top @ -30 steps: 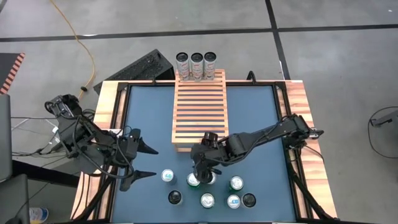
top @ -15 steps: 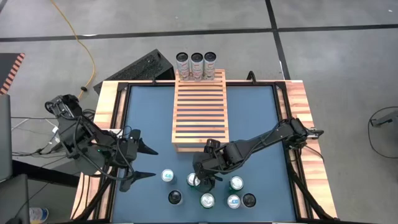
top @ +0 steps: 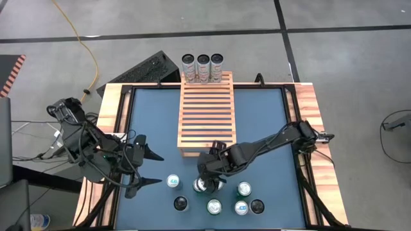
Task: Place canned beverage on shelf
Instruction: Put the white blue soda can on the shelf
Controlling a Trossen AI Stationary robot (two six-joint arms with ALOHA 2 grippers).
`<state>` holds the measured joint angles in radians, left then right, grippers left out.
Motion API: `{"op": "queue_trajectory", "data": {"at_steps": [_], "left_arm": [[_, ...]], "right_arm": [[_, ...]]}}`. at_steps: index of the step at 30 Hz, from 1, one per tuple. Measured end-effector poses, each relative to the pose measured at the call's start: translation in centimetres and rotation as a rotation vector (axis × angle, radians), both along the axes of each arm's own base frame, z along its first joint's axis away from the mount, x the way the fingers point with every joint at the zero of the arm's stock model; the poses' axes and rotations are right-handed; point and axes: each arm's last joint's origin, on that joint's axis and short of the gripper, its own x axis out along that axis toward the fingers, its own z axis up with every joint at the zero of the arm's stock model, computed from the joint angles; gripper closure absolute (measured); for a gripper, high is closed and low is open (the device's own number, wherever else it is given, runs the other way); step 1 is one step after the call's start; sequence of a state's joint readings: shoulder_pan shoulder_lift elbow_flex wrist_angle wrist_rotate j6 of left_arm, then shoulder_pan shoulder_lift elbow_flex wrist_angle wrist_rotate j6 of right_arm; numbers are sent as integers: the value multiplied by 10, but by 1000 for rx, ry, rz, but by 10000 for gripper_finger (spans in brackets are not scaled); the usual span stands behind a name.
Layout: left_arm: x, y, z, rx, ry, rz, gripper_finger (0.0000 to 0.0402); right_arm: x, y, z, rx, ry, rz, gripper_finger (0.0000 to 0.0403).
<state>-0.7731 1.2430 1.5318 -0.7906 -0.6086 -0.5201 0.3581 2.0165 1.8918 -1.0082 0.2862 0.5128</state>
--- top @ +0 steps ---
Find short black cable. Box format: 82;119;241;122
254;73;267;88

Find yellow floor cable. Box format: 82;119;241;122
50;0;100;107

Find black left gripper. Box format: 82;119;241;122
121;133;165;200

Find white blue yellow container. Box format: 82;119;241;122
30;213;51;231

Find black computer case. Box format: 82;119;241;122
95;49;181;99

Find wooden slatted shelf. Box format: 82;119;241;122
177;70;238;158

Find grey floor stand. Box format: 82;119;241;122
381;112;411;132

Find black floor bar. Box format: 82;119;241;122
12;164;83;194

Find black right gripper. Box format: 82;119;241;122
196;140;232;194

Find black looped floor cable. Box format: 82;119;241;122
379;108;411;164

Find black mat orange striped edge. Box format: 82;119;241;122
0;54;26;99

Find black metal rig frame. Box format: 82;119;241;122
73;81;351;231

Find white Celsius can black lid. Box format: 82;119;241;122
181;53;197;84
210;53;225;83
196;53;211;84
173;195;189;212
249;198;266;215

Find green Sprite can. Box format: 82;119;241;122
206;198;223;216
236;181;253;198
192;178;208;194

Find grey panel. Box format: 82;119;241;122
0;96;13;189

